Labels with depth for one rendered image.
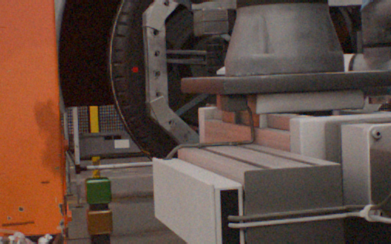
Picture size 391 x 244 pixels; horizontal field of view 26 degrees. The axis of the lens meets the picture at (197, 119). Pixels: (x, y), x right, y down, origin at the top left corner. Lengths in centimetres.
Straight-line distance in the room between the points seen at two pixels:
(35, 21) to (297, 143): 76
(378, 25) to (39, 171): 64
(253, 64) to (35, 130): 60
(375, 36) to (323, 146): 64
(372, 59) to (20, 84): 61
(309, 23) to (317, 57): 4
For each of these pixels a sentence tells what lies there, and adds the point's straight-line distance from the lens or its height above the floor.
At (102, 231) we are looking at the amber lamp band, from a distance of 139.
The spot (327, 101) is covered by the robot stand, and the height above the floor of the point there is 78.
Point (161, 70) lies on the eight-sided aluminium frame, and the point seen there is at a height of 84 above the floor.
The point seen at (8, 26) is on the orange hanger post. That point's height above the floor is 92.
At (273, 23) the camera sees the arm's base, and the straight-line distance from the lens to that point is 103.
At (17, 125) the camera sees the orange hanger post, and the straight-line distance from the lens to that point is 152.
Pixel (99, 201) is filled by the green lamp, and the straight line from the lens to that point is 138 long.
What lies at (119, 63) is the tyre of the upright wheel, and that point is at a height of 86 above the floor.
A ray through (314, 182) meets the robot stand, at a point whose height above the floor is 72.
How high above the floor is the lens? 82
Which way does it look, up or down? 3 degrees down
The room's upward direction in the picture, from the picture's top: 2 degrees counter-clockwise
